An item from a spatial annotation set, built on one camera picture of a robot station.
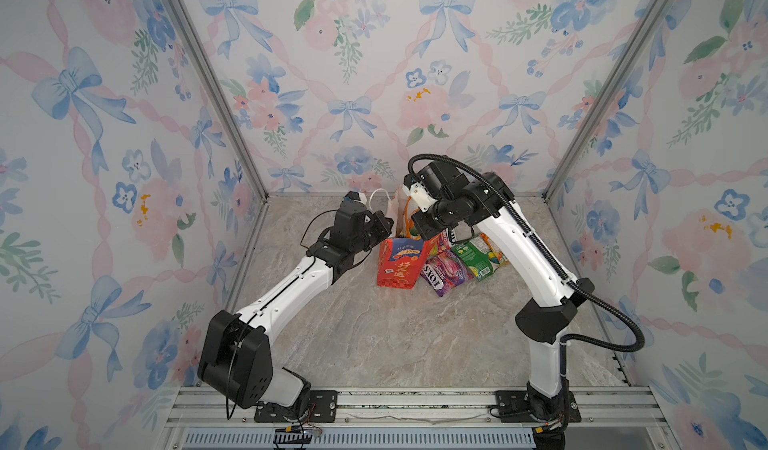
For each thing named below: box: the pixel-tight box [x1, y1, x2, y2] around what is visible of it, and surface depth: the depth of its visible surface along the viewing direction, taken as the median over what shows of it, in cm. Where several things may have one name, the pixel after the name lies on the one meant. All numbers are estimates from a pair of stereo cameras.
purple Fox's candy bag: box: [421, 249, 474, 296], surface depth 97 cm
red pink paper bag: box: [376, 192, 449, 290], surface depth 83 cm
